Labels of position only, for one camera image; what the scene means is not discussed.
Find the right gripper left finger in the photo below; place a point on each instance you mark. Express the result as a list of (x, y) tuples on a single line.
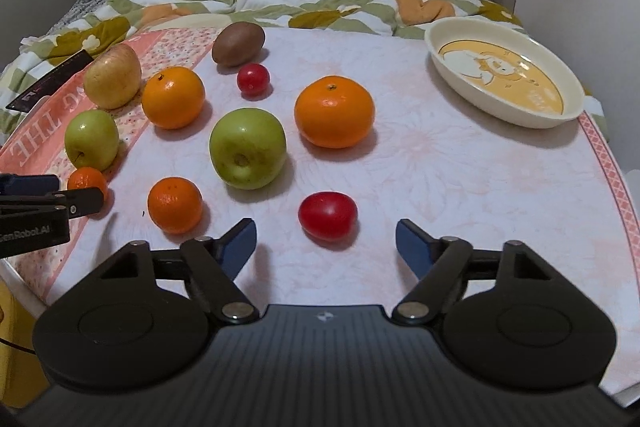
[(208, 268)]

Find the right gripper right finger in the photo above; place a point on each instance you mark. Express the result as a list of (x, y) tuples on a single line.
[(444, 268)]

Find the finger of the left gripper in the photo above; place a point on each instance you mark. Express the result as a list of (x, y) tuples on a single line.
[(78, 203), (28, 184)]

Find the tiny mandarin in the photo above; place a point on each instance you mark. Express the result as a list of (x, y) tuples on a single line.
[(85, 177)]

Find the small green apple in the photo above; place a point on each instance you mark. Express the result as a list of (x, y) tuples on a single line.
[(92, 140)]

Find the small mandarin front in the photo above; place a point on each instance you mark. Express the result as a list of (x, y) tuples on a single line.
[(175, 205)]

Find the large green apple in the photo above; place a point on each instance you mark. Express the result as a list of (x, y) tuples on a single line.
[(247, 147)]

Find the yellow red apple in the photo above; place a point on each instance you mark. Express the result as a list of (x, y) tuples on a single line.
[(114, 78)]

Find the large orange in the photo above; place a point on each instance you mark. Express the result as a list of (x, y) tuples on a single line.
[(173, 98), (334, 112)]

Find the small red cherry tomato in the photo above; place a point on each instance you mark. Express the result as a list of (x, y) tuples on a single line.
[(253, 79)]

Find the brown kiwi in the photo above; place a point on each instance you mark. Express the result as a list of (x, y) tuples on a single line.
[(237, 44)]

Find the pink floral tablecloth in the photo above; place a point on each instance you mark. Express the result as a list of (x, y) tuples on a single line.
[(430, 157)]

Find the cream oval cartoon dish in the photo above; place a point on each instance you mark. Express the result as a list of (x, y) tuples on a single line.
[(504, 73)]

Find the green striped floral blanket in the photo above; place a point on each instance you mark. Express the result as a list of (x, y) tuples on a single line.
[(113, 21)]

